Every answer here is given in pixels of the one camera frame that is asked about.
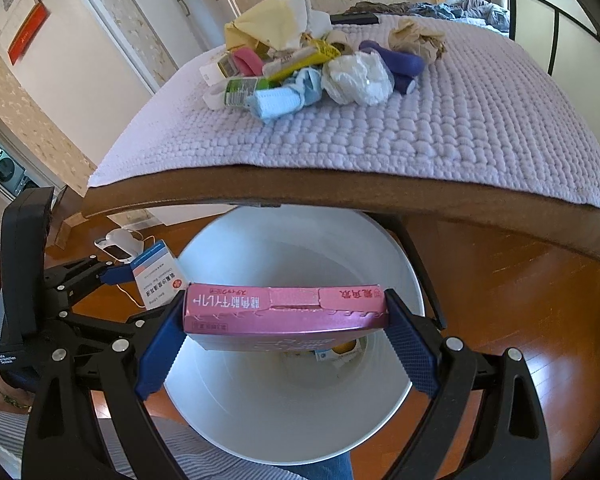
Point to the light blue face mask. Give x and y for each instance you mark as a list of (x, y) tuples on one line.
[(285, 97)]

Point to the lavender waffle blanket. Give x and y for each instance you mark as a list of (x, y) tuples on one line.
[(430, 125)]

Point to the blue jeans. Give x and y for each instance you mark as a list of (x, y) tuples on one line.
[(327, 470)]

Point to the black framed sliding screen door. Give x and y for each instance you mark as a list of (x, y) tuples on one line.
[(535, 35)]

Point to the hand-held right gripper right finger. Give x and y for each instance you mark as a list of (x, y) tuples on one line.
[(410, 350)]

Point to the blue duvet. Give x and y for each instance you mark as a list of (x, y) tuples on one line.
[(460, 12)]

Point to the white wardrobe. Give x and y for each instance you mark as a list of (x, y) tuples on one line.
[(195, 25)]

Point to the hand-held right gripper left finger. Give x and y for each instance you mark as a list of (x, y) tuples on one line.
[(157, 360)]

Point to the yellow and white cloth bag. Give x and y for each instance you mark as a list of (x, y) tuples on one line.
[(267, 20)]

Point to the striped shirt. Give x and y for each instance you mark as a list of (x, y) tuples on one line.
[(80, 450)]

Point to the red and white wall calendar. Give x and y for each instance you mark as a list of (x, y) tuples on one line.
[(22, 25)]

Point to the beige tape roll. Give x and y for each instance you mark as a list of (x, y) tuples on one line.
[(339, 42)]

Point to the pink cardboard box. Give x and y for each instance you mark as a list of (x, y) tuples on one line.
[(280, 317)]

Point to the crumpled beige paper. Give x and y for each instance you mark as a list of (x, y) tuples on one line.
[(417, 40)]

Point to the grey appliance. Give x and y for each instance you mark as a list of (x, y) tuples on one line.
[(0, 165)]

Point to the white tissue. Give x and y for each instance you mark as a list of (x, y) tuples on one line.
[(320, 22)]

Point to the green and white carton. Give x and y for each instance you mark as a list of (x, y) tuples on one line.
[(235, 91)]

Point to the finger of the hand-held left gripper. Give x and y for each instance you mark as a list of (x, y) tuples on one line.
[(115, 274), (105, 329)]

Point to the brown cloth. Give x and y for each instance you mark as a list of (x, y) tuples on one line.
[(375, 8)]

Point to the purple sock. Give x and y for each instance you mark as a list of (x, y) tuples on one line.
[(400, 62)]

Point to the black phone case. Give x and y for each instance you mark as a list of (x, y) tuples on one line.
[(355, 18)]

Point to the blue and white medicine box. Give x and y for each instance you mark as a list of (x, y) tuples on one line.
[(155, 275)]

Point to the yellow green packet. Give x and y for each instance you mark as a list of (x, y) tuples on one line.
[(300, 60)]

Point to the yellow item in bin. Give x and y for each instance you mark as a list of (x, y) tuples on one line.
[(344, 350)]

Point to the white round bin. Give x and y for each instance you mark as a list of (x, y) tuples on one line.
[(290, 410)]

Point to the small white green label box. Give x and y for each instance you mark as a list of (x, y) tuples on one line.
[(220, 67)]

